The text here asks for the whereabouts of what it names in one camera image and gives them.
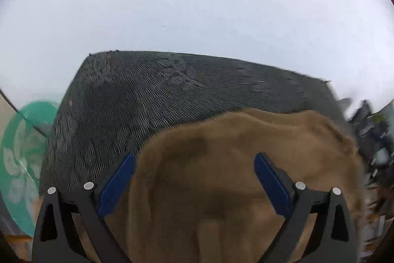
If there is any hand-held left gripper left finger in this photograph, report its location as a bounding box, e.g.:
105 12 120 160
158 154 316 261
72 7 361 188
32 152 137 263

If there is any black dotted tablecloth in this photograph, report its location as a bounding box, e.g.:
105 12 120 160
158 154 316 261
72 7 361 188
38 50 351 199

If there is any black metal chair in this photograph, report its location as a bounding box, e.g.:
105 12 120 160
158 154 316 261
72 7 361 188
337 98 394 186

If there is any brown fleece garment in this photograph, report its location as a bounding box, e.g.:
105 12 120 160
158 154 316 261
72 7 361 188
74 109 368 263

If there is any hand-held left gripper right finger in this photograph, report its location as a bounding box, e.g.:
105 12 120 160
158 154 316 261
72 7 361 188
254 153 359 263

